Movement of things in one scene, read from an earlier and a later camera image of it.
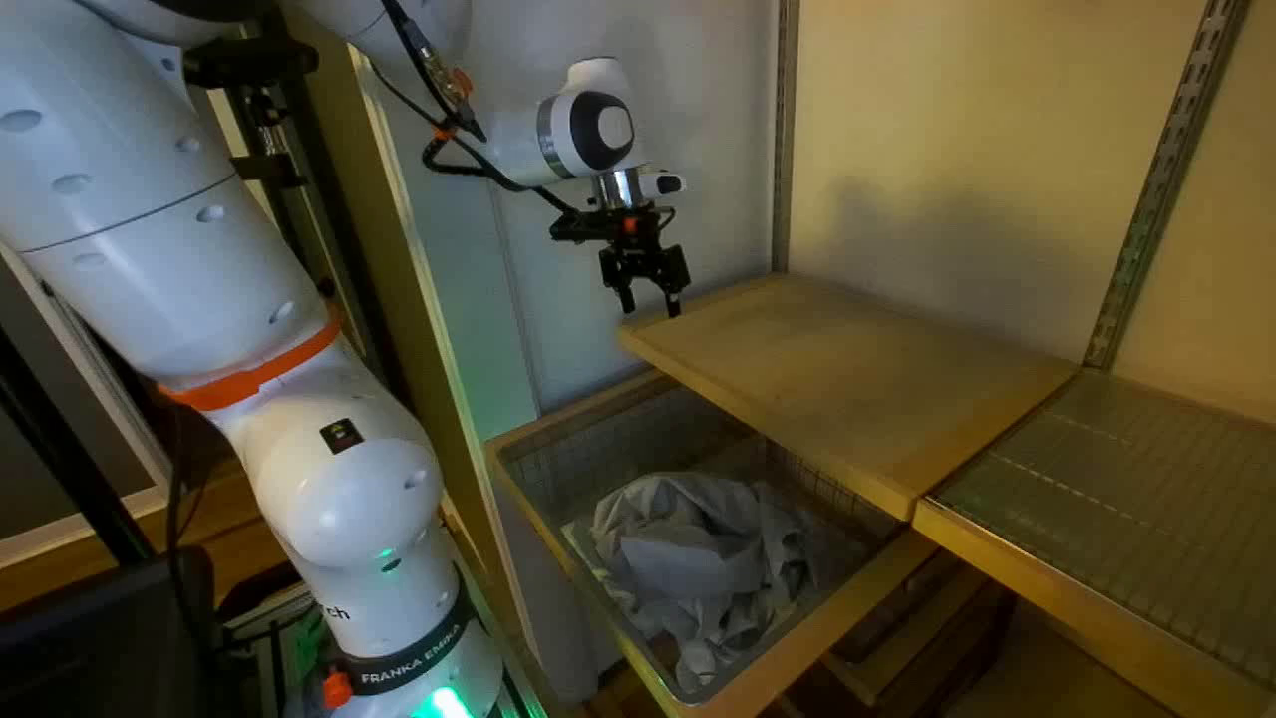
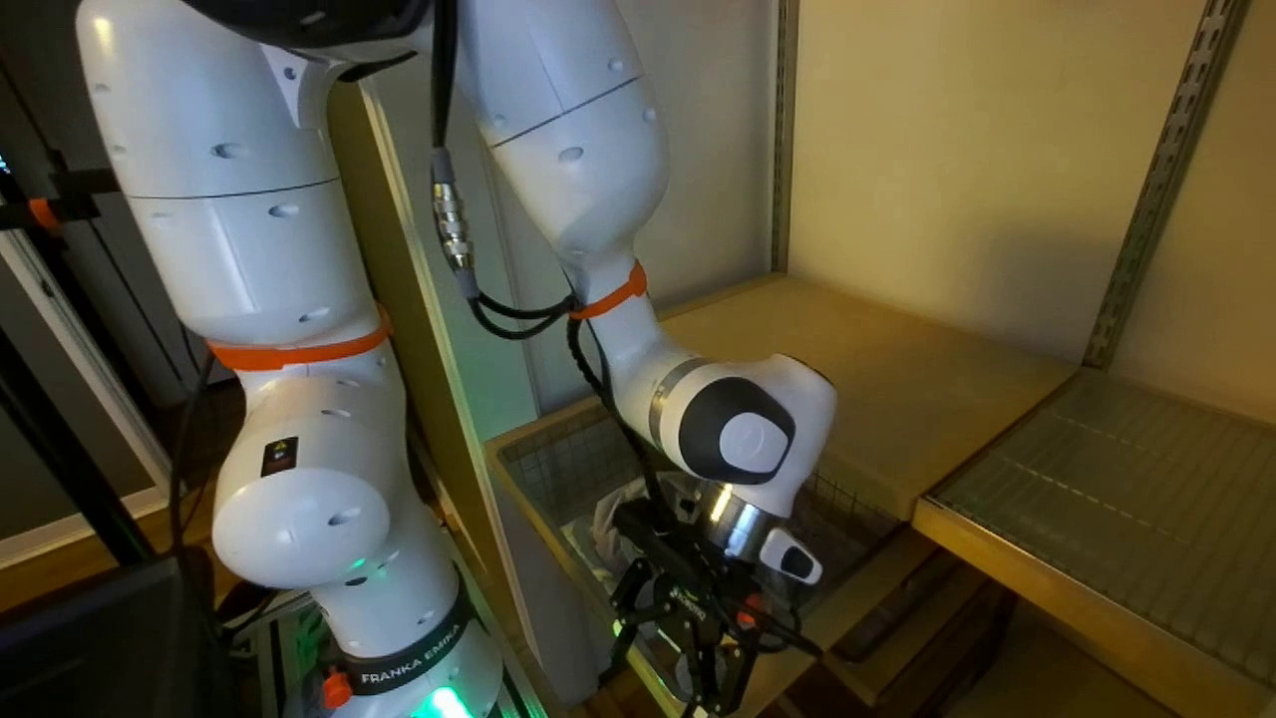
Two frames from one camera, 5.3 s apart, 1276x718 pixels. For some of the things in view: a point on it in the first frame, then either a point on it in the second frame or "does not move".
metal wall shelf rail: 1173,159 does not move
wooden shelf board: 865,397 does not move
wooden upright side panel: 383,254 does not move
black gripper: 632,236 -> 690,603
